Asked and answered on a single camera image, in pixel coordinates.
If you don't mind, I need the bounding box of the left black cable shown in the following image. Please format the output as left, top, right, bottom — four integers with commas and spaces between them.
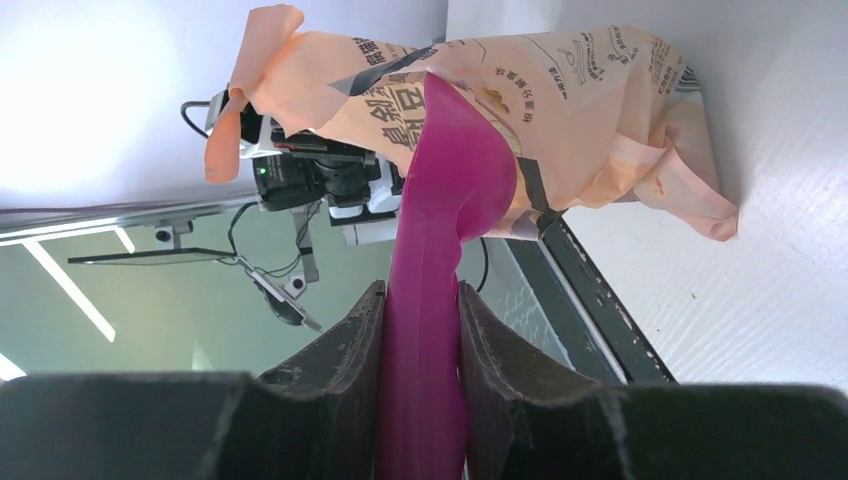
180, 100, 213, 140

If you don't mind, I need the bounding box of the magenta plastic scoop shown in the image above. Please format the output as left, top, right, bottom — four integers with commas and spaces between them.
375, 74, 517, 479

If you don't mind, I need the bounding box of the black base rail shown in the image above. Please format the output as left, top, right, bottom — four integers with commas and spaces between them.
506, 220, 677, 384

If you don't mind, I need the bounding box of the cat litter bag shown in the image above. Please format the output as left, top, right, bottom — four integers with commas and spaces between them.
204, 4, 738, 241

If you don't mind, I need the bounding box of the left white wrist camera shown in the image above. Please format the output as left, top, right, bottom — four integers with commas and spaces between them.
204, 90, 279, 159

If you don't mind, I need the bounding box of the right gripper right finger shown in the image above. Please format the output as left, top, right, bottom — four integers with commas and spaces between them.
458, 284, 847, 479

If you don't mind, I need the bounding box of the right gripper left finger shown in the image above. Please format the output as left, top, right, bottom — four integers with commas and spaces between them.
1, 281, 386, 479

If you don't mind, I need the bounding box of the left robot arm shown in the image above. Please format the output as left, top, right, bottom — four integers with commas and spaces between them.
240, 116, 404, 245

